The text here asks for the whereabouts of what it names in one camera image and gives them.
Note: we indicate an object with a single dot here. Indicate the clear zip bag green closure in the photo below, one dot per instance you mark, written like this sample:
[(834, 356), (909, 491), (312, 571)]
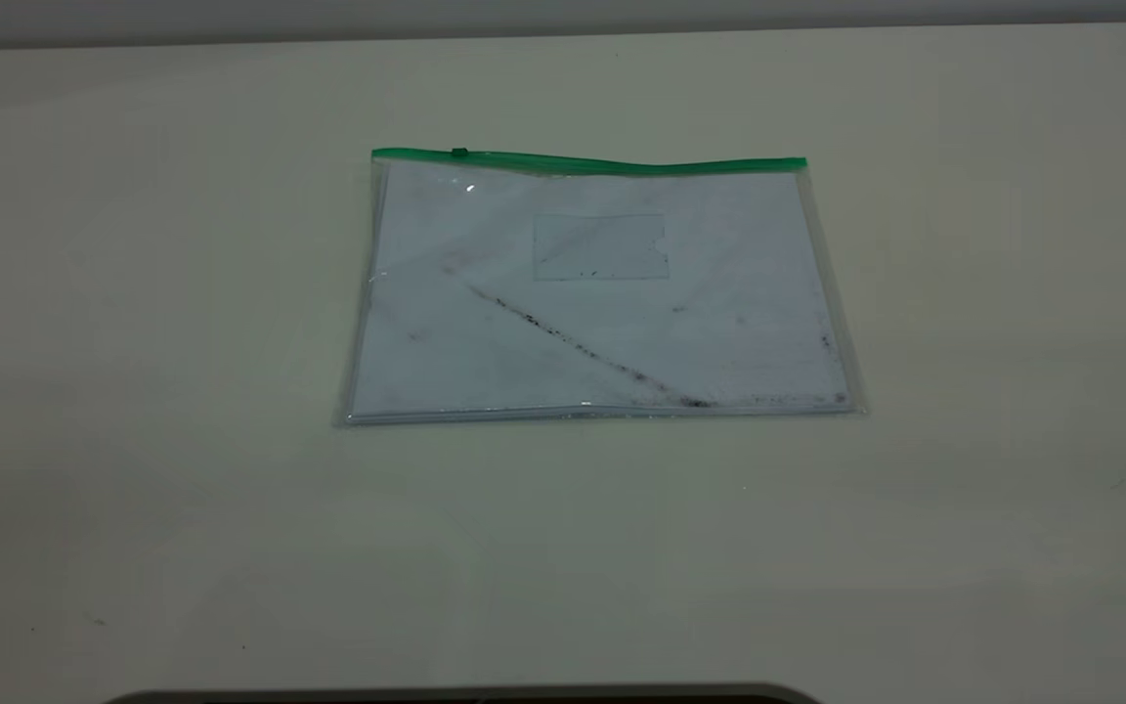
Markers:
[(612, 168)]

